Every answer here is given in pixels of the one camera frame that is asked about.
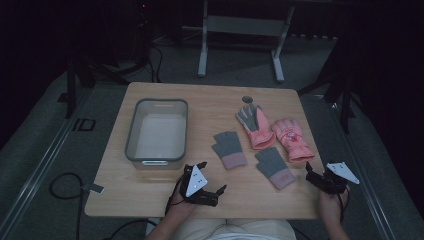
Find grey plastic storage bin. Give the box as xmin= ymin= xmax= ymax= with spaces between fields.
xmin=124 ymin=98 xmax=189 ymax=171

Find black floor cable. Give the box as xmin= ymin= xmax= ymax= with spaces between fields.
xmin=48 ymin=172 xmax=85 ymax=240

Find black tripod stand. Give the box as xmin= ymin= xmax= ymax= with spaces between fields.
xmin=297 ymin=29 xmax=366 ymax=135
xmin=57 ymin=0 xmax=158 ymax=120

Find black cable under table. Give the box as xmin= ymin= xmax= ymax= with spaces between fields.
xmin=102 ymin=218 xmax=158 ymax=240

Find person's right hand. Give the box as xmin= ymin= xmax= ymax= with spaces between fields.
xmin=317 ymin=186 xmax=351 ymax=225

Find hand-held gripper cable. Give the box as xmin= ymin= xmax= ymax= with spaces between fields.
xmin=164 ymin=174 xmax=186 ymax=215
xmin=335 ymin=186 xmax=352 ymax=224

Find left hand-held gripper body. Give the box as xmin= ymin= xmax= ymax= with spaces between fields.
xmin=179 ymin=163 xmax=220 ymax=208

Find pink ski glove red print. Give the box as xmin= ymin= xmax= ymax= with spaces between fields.
xmin=270 ymin=117 xmax=316 ymax=164

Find grey pink sock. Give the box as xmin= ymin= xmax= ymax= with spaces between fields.
xmin=254 ymin=146 xmax=297 ymax=191
xmin=211 ymin=130 xmax=248 ymax=171

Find pink ski glove grey palm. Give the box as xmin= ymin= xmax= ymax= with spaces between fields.
xmin=235 ymin=103 xmax=277 ymax=151

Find black floor bracket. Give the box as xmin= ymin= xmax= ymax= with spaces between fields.
xmin=72 ymin=117 xmax=97 ymax=132

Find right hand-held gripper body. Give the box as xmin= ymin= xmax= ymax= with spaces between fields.
xmin=305 ymin=161 xmax=361 ymax=196

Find left hand-held gripper cable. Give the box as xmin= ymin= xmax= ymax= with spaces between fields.
xmin=164 ymin=174 xmax=186 ymax=215

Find metal floor rail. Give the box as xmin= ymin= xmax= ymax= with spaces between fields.
xmin=0 ymin=87 xmax=97 ymax=240
xmin=318 ymin=94 xmax=399 ymax=240

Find white metal desk frame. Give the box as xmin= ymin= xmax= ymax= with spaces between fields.
xmin=197 ymin=0 xmax=297 ymax=84

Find person's left hand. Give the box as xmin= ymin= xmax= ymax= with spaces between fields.
xmin=165 ymin=191 xmax=198 ymax=216

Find person's beige trousers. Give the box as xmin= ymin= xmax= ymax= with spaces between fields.
xmin=169 ymin=218 xmax=298 ymax=240

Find grey table edge clip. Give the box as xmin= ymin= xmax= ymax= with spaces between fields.
xmin=81 ymin=182 xmax=106 ymax=195

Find right hand-held gripper cable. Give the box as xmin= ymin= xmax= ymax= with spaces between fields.
xmin=335 ymin=186 xmax=352 ymax=224

